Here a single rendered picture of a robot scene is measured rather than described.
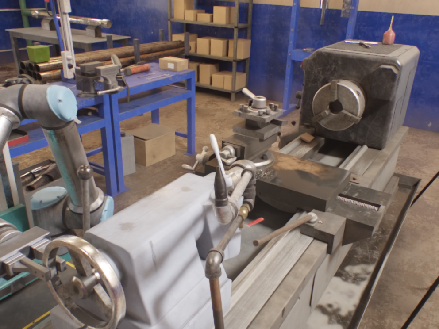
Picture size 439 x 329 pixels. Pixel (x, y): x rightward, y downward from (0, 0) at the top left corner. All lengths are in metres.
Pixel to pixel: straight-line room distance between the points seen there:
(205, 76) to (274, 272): 5.25
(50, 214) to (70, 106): 0.60
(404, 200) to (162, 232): 2.17
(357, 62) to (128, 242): 1.74
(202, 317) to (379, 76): 1.59
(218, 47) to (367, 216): 4.83
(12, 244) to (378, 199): 1.33
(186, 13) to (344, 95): 4.52
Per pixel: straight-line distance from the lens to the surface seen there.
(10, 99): 1.53
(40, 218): 1.96
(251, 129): 1.84
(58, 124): 1.53
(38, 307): 2.10
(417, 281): 2.91
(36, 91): 1.51
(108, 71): 2.99
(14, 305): 2.15
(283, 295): 1.28
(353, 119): 2.17
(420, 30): 5.61
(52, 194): 1.95
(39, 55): 4.65
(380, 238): 2.44
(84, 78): 3.14
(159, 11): 7.31
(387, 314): 2.60
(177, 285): 1.01
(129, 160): 3.81
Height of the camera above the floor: 1.68
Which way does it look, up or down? 25 degrees down
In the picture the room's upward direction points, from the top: 2 degrees clockwise
